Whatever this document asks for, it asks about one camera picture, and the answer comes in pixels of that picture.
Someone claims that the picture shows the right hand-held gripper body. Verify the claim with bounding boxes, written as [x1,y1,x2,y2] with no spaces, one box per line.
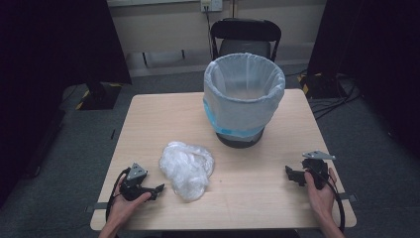
[301,150,337,190]

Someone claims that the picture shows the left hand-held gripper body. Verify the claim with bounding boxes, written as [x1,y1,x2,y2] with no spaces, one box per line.
[119,162,152,202]

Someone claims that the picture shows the clear plastic bag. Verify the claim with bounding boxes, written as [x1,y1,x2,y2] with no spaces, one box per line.
[158,141,216,203]

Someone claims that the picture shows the person's left hand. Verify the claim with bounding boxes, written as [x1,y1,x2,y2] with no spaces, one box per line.
[107,175,153,230]

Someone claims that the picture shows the person's right hand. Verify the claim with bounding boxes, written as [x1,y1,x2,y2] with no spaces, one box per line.
[303,167,339,226]

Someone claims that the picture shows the black trash bin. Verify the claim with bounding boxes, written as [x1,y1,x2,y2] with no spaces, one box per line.
[215,127,265,150]

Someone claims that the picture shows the black stand base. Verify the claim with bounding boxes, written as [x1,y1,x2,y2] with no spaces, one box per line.
[297,72,349,100]
[74,81,124,112]

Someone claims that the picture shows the white bin liner bag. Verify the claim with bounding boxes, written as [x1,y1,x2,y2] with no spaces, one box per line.
[202,52,286,139]

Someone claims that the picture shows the black curtain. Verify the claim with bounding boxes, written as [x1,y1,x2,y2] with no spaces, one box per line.
[0,0,133,209]
[306,0,420,160]

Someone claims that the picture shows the black folding chair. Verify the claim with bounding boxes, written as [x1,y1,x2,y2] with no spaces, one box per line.
[209,17,283,63]

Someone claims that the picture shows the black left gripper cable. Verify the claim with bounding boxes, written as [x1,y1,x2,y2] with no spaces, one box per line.
[105,167,133,223]

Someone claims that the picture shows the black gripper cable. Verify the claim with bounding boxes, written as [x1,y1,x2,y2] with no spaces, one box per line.
[105,167,133,223]
[311,167,347,233]

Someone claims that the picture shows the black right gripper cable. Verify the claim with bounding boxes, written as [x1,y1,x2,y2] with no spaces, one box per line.
[311,167,347,233]

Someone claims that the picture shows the grey table bracket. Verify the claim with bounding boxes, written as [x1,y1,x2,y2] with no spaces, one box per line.
[84,201,111,213]
[338,192,359,203]

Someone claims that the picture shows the black floor cables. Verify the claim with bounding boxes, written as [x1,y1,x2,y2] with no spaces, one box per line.
[308,77,363,121]

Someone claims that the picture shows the white wall cable duct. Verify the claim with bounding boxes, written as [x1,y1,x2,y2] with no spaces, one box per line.
[124,48,214,78]

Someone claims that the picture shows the black power cable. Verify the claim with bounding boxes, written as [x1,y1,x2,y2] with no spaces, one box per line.
[203,5,215,61]

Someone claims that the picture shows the white wall socket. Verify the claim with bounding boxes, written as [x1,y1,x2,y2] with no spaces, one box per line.
[199,0,224,14]

